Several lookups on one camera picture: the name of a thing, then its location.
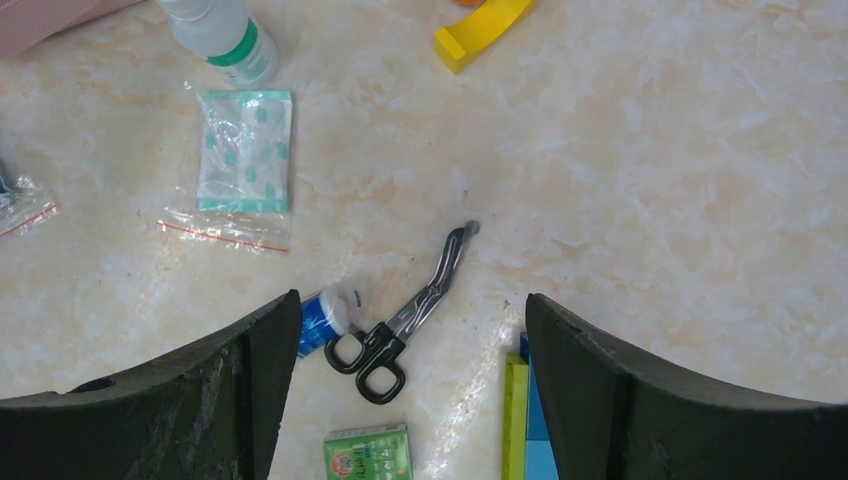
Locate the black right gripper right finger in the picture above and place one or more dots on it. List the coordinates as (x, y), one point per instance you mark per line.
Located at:
(616, 411)

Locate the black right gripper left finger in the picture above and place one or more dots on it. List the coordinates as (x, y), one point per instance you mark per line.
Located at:
(211, 409)

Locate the blue white dropper bottle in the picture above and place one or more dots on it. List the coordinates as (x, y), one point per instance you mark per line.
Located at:
(328, 315)

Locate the green gauze packet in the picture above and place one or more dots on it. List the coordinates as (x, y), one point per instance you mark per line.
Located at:
(232, 182)

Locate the white bottle green label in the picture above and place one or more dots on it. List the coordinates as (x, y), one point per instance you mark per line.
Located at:
(227, 36)

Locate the pink medicine kit case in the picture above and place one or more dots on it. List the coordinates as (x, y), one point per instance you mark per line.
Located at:
(25, 23)

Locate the brown bottle orange cap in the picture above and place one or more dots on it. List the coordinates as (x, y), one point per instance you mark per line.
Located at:
(468, 3)

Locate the colourful toy block stack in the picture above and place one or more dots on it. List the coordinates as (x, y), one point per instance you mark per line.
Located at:
(526, 449)

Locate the small green box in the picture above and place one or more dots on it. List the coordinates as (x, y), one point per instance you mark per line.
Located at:
(372, 453)

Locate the yellow plastic block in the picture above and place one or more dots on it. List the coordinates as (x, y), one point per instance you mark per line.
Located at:
(458, 45)

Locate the black handled scissors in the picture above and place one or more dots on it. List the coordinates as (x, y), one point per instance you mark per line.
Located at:
(385, 342)

